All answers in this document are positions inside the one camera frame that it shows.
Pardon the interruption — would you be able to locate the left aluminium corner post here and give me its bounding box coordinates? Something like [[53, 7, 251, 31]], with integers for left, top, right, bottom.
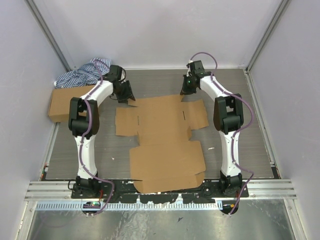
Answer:
[[24, 0, 72, 72]]

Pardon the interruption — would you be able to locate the white slotted cable duct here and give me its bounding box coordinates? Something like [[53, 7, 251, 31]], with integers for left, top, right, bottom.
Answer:
[[35, 200, 223, 211]]

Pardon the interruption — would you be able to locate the closed brown cardboard box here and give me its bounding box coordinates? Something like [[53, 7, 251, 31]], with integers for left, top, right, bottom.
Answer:
[[48, 85, 94, 123]]

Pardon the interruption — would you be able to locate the blue striped crumpled cloth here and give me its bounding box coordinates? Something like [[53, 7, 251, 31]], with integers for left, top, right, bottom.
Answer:
[[53, 57, 112, 89]]

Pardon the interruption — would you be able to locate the aluminium corner post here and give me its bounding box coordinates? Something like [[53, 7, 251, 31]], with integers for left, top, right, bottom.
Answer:
[[245, 0, 291, 74], [24, 0, 72, 72]]

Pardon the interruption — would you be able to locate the brown cardboard box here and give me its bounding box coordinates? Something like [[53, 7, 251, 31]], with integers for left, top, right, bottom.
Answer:
[[115, 94, 209, 184], [48, 85, 94, 123]]

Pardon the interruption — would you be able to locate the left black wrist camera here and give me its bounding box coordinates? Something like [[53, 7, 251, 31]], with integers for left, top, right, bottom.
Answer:
[[108, 64, 125, 81]]

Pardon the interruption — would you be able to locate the right aluminium corner post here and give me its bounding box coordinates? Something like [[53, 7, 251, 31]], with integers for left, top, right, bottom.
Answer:
[[245, 0, 291, 74]]

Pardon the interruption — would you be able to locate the aluminium front rail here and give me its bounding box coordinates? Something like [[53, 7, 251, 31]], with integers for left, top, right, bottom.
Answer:
[[24, 178, 297, 203]]

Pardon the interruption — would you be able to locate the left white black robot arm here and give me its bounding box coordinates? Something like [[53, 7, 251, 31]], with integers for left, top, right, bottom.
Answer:
[[68, 79, 135, 199]]

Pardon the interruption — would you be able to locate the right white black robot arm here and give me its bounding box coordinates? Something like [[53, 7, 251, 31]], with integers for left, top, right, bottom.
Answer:
[[180, 74, 244, 198]]

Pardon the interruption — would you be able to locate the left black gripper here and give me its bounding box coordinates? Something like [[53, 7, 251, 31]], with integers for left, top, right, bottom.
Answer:
[[115, 80, 136, 104]]

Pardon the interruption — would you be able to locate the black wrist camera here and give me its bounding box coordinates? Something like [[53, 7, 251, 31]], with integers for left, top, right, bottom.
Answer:
[[187, 60, 206, 76], [108, 64, 125, 81]]

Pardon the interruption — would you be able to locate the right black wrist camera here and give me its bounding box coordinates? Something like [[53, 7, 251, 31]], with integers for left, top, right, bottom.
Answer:
[[187, 60, 206, 76]]

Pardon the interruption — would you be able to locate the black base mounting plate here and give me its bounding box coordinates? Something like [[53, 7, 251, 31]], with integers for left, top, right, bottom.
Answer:
[[71, 178, 250, 204]]

